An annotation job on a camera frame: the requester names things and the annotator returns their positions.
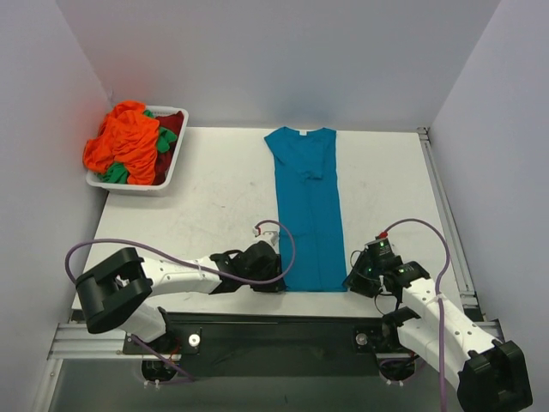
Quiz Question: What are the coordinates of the orange t shirt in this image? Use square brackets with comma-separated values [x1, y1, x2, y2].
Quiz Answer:
[82, 100, 160, 185]

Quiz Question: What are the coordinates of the green t shirt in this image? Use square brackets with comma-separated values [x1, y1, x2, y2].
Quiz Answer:
[96, 110, 184, 185]

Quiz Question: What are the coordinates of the dark red t shirt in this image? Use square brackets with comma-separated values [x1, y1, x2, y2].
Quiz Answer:
[153, 111, 184, 185]

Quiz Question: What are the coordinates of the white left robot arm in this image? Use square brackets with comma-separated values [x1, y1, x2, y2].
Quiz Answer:
[75, 240, 287, 354]

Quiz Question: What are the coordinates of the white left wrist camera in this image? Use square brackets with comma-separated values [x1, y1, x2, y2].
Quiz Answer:
[252, 227, 280, 247]

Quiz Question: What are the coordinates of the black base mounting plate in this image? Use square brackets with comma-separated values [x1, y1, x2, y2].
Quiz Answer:
[151, 312, 419, 379]

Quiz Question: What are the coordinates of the aluminium frame rail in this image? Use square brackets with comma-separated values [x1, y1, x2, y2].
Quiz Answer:
[418, 126, 511, 412]

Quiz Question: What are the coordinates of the white plastic basket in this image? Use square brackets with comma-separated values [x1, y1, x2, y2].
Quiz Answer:
[86, 102, 189, 197]

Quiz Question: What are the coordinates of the blue t shirt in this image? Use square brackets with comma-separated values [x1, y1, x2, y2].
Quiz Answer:
[265, 127, 347, 293]

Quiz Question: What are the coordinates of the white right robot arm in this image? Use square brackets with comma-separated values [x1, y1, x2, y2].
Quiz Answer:
[344, 237, 533, 411]

